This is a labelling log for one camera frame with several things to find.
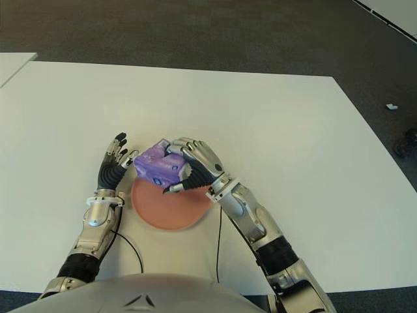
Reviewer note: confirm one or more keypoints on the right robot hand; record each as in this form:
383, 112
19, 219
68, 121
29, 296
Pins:
207, 159

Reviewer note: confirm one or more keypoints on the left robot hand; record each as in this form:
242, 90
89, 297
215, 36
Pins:
109, 174

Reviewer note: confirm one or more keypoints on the purple tissue paper pack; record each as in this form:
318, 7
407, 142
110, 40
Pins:
156, 164

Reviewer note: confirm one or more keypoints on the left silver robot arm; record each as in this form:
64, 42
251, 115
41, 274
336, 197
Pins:
94, 221

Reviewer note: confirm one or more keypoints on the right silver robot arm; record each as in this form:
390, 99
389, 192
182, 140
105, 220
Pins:
257, 221

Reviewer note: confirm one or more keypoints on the pink round plate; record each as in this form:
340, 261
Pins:
169, 208

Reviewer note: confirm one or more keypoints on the grey robot torso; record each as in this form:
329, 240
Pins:
140, 293

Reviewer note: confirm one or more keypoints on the neighbouring white table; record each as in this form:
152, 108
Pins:
13, 65

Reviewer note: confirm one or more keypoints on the small white scrap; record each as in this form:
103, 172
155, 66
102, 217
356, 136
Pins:
391, 106

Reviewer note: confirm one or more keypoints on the dark object on floor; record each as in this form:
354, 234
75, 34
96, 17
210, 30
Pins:
407, 143

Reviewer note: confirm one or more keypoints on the white table with black edge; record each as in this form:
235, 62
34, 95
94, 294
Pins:
397, 11

